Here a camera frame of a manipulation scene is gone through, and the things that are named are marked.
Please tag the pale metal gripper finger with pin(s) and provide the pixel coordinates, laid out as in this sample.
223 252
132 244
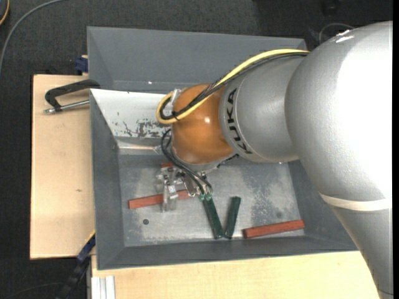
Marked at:
173 202
164 202

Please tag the red-brown flat block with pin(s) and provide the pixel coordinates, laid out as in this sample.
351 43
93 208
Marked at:
145 202
274 228

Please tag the dark green flat block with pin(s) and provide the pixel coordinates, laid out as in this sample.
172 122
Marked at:
232 216
214 218

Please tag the pale wood flat board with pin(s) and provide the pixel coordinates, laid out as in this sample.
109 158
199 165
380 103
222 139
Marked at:
59 167

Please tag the grey metal bin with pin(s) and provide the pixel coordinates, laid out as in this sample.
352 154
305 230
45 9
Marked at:
187 58

